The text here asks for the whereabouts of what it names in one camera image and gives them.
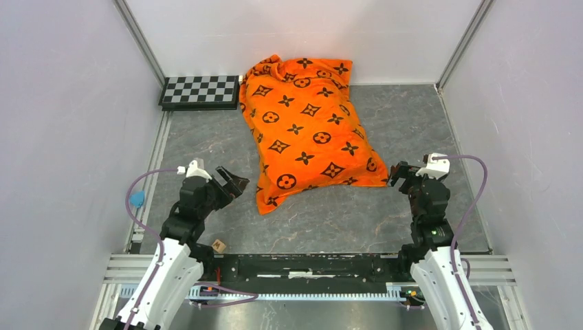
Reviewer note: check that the black white checkerboard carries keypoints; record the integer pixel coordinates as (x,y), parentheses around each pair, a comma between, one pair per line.
(200,93)

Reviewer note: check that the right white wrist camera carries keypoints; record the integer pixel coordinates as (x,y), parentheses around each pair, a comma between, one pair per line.
(436,166)

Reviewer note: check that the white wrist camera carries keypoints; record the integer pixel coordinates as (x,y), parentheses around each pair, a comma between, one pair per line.
(436,166)
(194,169)

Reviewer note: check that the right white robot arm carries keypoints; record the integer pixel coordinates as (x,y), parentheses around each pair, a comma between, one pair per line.
(433,259)

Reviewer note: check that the orange patterned pillowcase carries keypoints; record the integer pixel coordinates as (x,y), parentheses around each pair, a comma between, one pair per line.
(306,129)

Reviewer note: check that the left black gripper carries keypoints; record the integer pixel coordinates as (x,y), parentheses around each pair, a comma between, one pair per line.
(234,184)

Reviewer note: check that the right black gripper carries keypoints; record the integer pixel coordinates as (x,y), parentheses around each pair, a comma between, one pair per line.
(410,174)

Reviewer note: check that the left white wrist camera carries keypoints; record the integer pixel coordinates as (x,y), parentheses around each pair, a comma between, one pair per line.
(194,169)

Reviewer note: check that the small wooden letter block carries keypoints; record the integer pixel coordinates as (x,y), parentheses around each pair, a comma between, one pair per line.
(219,246)

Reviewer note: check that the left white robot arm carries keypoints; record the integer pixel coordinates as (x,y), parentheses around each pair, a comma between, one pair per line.
(179,260)

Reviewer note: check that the white toothed cable duct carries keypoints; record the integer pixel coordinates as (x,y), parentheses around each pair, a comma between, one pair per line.
(391,294)

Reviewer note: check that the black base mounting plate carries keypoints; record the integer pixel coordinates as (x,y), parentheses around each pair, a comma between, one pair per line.
(341,273)

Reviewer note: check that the blue plastic clip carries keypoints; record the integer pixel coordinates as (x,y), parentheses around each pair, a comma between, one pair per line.
(136,199)

